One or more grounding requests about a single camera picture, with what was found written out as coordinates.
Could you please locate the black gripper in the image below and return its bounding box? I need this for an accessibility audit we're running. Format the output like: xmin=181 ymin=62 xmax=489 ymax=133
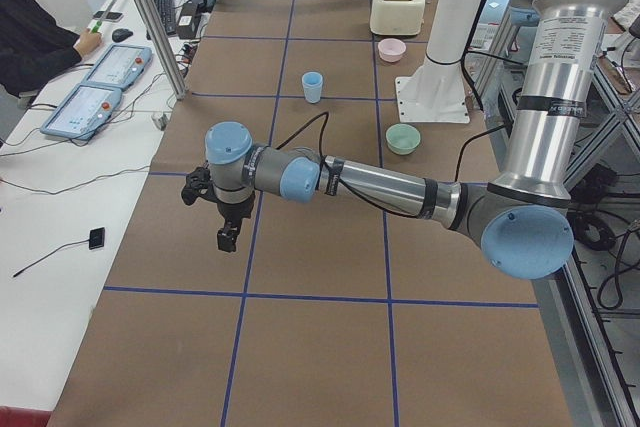
xmin=181 ymin=164 xmax=255 ymax=253

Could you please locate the light blue cup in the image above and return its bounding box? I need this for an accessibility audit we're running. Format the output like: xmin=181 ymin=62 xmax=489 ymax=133
xmin=301 ymin=71 xmax=324 ymax=104

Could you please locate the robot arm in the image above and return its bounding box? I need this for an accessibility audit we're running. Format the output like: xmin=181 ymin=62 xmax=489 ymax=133
xmin=181 ymin=0 xmax=628 ymax=279

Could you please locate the person's hand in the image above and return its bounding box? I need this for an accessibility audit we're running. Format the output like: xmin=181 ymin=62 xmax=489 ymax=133
xmin=73 ymin=29 xmax=102 ymax=61

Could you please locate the small black square device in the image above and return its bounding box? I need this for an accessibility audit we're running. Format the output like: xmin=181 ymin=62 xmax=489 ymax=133
xmin=88 ymin=227 xmax=106 ymax=250

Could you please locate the small metal clamp block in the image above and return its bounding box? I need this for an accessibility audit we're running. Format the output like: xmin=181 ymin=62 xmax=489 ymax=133
xmin=151 ymin=112 xmax=168 ymax=131

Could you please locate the lower teach pendant tablet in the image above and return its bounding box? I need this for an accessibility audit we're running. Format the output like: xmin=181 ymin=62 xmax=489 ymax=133
xmin=40 ymin=84 xmax=122 ymax=140

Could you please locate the teach pendant tablet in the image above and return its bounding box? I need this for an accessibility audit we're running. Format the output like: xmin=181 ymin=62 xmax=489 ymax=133
xmin=83 ymin=43 xmax=152 ymax=91
xmin=40 ymin=84 xmax=122 ymax=140

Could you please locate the green plastic bowl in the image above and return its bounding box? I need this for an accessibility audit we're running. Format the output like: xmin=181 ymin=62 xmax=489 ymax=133
xmin=385 ymin=123 xmax=421 ymax=156

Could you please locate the upper teach pendant tablet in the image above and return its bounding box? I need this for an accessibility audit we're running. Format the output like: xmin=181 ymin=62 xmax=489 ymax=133
xmin=83 ymin=43 xmax=152 ymax=91

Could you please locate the black computer mouse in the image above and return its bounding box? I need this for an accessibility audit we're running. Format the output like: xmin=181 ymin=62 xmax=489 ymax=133
xmin=111 ymin=28 xmax=134 ymax=43

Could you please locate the black keyboard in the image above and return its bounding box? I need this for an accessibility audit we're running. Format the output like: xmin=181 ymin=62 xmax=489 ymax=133
xmin=152 ymin=0 xmax=177 ymax=36

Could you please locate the green marker pen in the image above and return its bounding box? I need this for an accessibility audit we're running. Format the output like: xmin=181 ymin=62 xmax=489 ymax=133
xmin=90 ymin=17 xmax=105 ymax=33

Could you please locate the smartphone on desk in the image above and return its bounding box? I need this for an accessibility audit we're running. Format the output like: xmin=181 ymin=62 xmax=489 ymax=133
xmin=93 ymin=10 xmax=124 ymax=22

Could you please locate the pink plastic bowl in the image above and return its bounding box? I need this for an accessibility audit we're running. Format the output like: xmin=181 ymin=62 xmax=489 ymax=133
xmin=377 ymin=38 xmax=406 ymax=63

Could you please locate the cream white toaster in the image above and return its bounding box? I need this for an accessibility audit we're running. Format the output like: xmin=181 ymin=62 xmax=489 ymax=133
xmin=369 ymin=0 xmax=426 ymax=36

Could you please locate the seated person in black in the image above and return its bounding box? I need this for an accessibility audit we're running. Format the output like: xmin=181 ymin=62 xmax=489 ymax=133
xmin=1 ymin=0 xmax=83 ymax=96

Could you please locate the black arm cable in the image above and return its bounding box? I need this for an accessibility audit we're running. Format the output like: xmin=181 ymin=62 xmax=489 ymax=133
xmin=274 ymin=111 xmax=514 ymax=221

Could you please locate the aluminium frame post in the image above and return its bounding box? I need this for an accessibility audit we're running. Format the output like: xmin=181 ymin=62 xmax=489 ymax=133
xmin=134 ymin=0 xmax=187 ymax=101

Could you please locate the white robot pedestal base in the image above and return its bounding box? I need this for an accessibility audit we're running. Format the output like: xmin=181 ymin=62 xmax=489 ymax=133
xmin=395 ymin=0 xmax=484 ymax=124

